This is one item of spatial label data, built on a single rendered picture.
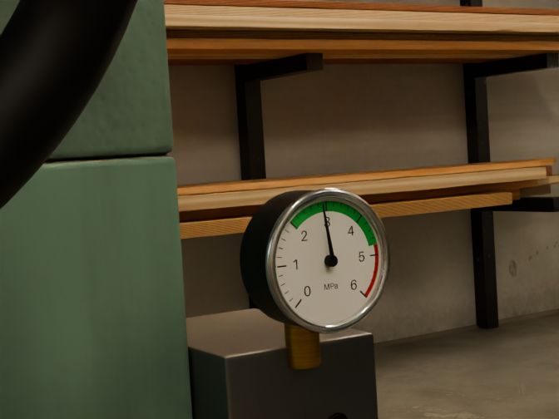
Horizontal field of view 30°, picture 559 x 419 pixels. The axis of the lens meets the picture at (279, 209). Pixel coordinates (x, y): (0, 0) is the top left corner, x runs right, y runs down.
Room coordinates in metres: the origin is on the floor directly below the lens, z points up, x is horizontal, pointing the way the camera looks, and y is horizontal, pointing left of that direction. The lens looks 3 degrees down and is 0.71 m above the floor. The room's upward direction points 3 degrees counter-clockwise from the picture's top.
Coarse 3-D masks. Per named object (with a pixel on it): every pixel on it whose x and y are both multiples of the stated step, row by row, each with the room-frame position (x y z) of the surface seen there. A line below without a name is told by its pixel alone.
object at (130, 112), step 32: (0, 0) 0.45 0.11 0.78; (160, 0) 0.48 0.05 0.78; (0, 32) 0.45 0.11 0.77; (128, 32) 0.47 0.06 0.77; (160, 32) 0.48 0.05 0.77; (128, 64) 0.47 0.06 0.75; (160, 64) 0.48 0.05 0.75; (96, 96) 0.47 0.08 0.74; (128, 96) 0.47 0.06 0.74; (160, 96) 0.48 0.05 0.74; (96, 128) 0.46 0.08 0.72; (128, 128) 0.47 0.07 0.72; (160, 128) 0.48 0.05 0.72; (64, 160) 0.46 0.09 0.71
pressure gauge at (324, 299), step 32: (288, 192) 0.46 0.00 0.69; (320, 192) 0.44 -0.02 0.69; (256, 224) 0.45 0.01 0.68; (288, 224) 0.44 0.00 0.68; (320, 224) 0.45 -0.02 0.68; (352, 224) 0.46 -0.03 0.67; (256, 256) 0.44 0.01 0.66; (288, 256) 0.44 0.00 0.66; (320, 256) 0.45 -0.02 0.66; (352, 256) 0.45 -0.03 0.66; (384, 256) 0.46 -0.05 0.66; (256, 288) 0.45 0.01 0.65; (288, 288) 0.44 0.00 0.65; (320, 288) 0.45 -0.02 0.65; (352, 288) 0.45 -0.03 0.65; (384, 288) 0.46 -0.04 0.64; (288, 320) 0.45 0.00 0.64; (320, 320) 0.45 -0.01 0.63; (352, 320) 0.45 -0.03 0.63; (288, 352) 0.47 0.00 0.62; (320, 352) 0.47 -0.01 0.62
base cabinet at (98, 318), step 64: (64, 192) 0.46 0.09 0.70; (128, 192) 0.47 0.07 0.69; (0, 256) 0.44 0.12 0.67; (64, 256) 0.46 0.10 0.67; (128, 256) 0.47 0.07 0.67; (0, 320) 0.44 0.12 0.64; (64, 320) 0.45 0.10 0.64; (128, 320) 0.47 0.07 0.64; (0, 384) 0.44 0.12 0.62; (64, 384) 0.45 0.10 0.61; (128, 384) 0.47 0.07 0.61
